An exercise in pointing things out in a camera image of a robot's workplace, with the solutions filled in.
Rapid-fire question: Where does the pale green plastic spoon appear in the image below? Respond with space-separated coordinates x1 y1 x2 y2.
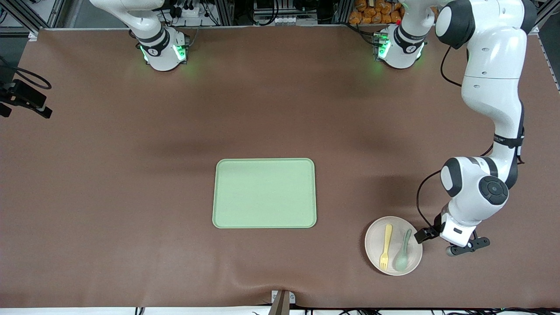
394 229 413 271

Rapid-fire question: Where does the yellow plastic fork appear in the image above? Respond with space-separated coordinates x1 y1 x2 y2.
380 224 393 271

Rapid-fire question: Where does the round beige plate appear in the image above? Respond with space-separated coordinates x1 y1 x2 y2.
364 216 424 277

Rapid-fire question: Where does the brown table cover mat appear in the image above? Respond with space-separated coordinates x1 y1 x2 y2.
0 26 560 309

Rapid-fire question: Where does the light green rectangular tray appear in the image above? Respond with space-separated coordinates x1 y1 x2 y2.
212 158 317 229

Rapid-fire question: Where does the white power strip with plugs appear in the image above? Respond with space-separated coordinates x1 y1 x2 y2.
171 3 207 19

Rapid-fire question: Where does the bag of orange snacks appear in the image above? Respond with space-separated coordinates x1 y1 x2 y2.
349 0 438 25

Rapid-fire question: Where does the white socket strip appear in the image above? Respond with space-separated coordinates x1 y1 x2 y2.
254 15 293 25

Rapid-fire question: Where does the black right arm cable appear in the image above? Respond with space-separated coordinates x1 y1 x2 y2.
0 56 53 91

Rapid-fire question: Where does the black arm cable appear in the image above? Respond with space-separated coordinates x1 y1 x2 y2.
0 56 53 91
416 44 526 230

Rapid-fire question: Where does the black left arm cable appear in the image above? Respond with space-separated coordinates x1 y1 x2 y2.
416 44 526 230

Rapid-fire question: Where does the aluminium frame post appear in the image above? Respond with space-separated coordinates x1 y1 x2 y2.
0 0 66 41
332 0 353 25
213 0 235 26
535 0 560 28

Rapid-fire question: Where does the metal clamp bracket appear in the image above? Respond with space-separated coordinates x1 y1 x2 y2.
270 290 296 315

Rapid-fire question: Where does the black base power cable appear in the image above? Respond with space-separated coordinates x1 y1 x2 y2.
341 22 378 45

